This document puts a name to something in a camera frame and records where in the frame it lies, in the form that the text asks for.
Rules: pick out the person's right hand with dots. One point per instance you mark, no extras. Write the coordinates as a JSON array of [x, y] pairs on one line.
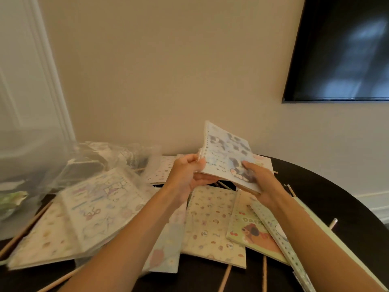
[[269, 188]]

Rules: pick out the person's left hand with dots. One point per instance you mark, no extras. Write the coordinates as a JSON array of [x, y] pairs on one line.
[[182, 179]]

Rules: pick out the white dotted notebook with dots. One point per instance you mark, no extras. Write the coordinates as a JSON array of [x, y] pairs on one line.
[[161, 170]]

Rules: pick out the yellow brown dog notebook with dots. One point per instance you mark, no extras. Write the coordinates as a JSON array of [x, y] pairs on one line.
[[249, 228]]

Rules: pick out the blue panda notebook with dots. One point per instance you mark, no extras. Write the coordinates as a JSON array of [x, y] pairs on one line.
[[225, 149]]

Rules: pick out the green panda notebook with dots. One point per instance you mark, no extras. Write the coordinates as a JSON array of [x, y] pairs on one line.
[[281, 240]]

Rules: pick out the cream small print notebook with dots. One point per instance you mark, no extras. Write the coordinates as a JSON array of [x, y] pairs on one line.
[[212, 228]]

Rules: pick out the clear plastic bag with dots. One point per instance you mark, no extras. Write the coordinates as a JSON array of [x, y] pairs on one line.
[[121, 155]]

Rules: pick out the blue puppy notebook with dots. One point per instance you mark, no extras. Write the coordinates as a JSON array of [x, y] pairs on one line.
[[164, 249]]

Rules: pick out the clear plastic storage bin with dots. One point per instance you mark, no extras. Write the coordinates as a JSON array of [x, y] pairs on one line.
[[24, 155]]

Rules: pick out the clear tube of green pens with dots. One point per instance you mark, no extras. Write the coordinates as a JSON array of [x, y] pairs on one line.
[[12, 200]]

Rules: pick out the person's left forearm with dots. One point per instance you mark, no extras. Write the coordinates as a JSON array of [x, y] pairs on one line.
[[121, 255]]

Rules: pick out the person's right forearm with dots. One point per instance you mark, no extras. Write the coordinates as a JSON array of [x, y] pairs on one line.
[[319, 249]]

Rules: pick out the black wall television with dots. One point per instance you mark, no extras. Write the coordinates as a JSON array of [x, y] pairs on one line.
[[340, 51]]

